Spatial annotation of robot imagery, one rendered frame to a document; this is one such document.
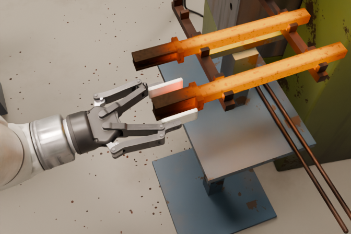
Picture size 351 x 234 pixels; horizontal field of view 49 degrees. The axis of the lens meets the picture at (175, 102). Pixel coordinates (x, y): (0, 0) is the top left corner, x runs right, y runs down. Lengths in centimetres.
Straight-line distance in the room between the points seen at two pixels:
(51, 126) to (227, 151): 47
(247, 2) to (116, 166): 91
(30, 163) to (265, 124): 61
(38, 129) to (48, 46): 153
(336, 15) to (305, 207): 88
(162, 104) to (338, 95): 72
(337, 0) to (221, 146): 49
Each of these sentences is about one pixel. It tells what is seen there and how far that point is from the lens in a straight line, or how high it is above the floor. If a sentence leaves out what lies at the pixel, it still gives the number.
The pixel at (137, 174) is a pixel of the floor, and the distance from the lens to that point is 169.
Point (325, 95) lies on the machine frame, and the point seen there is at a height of 58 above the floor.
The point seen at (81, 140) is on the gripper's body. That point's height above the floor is 96.
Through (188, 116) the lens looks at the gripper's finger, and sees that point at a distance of 71.
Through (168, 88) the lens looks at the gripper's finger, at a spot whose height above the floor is 94.
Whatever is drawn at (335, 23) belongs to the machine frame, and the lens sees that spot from 112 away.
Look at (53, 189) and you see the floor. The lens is 173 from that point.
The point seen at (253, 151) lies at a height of 68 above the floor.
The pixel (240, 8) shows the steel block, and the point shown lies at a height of 73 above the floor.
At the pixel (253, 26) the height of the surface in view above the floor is 95.
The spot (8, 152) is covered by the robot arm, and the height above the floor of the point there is 109.
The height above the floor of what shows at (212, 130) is 68.
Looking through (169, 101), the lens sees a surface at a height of 96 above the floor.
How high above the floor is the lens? 154
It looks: 56 degrees down
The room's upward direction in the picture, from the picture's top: straight up
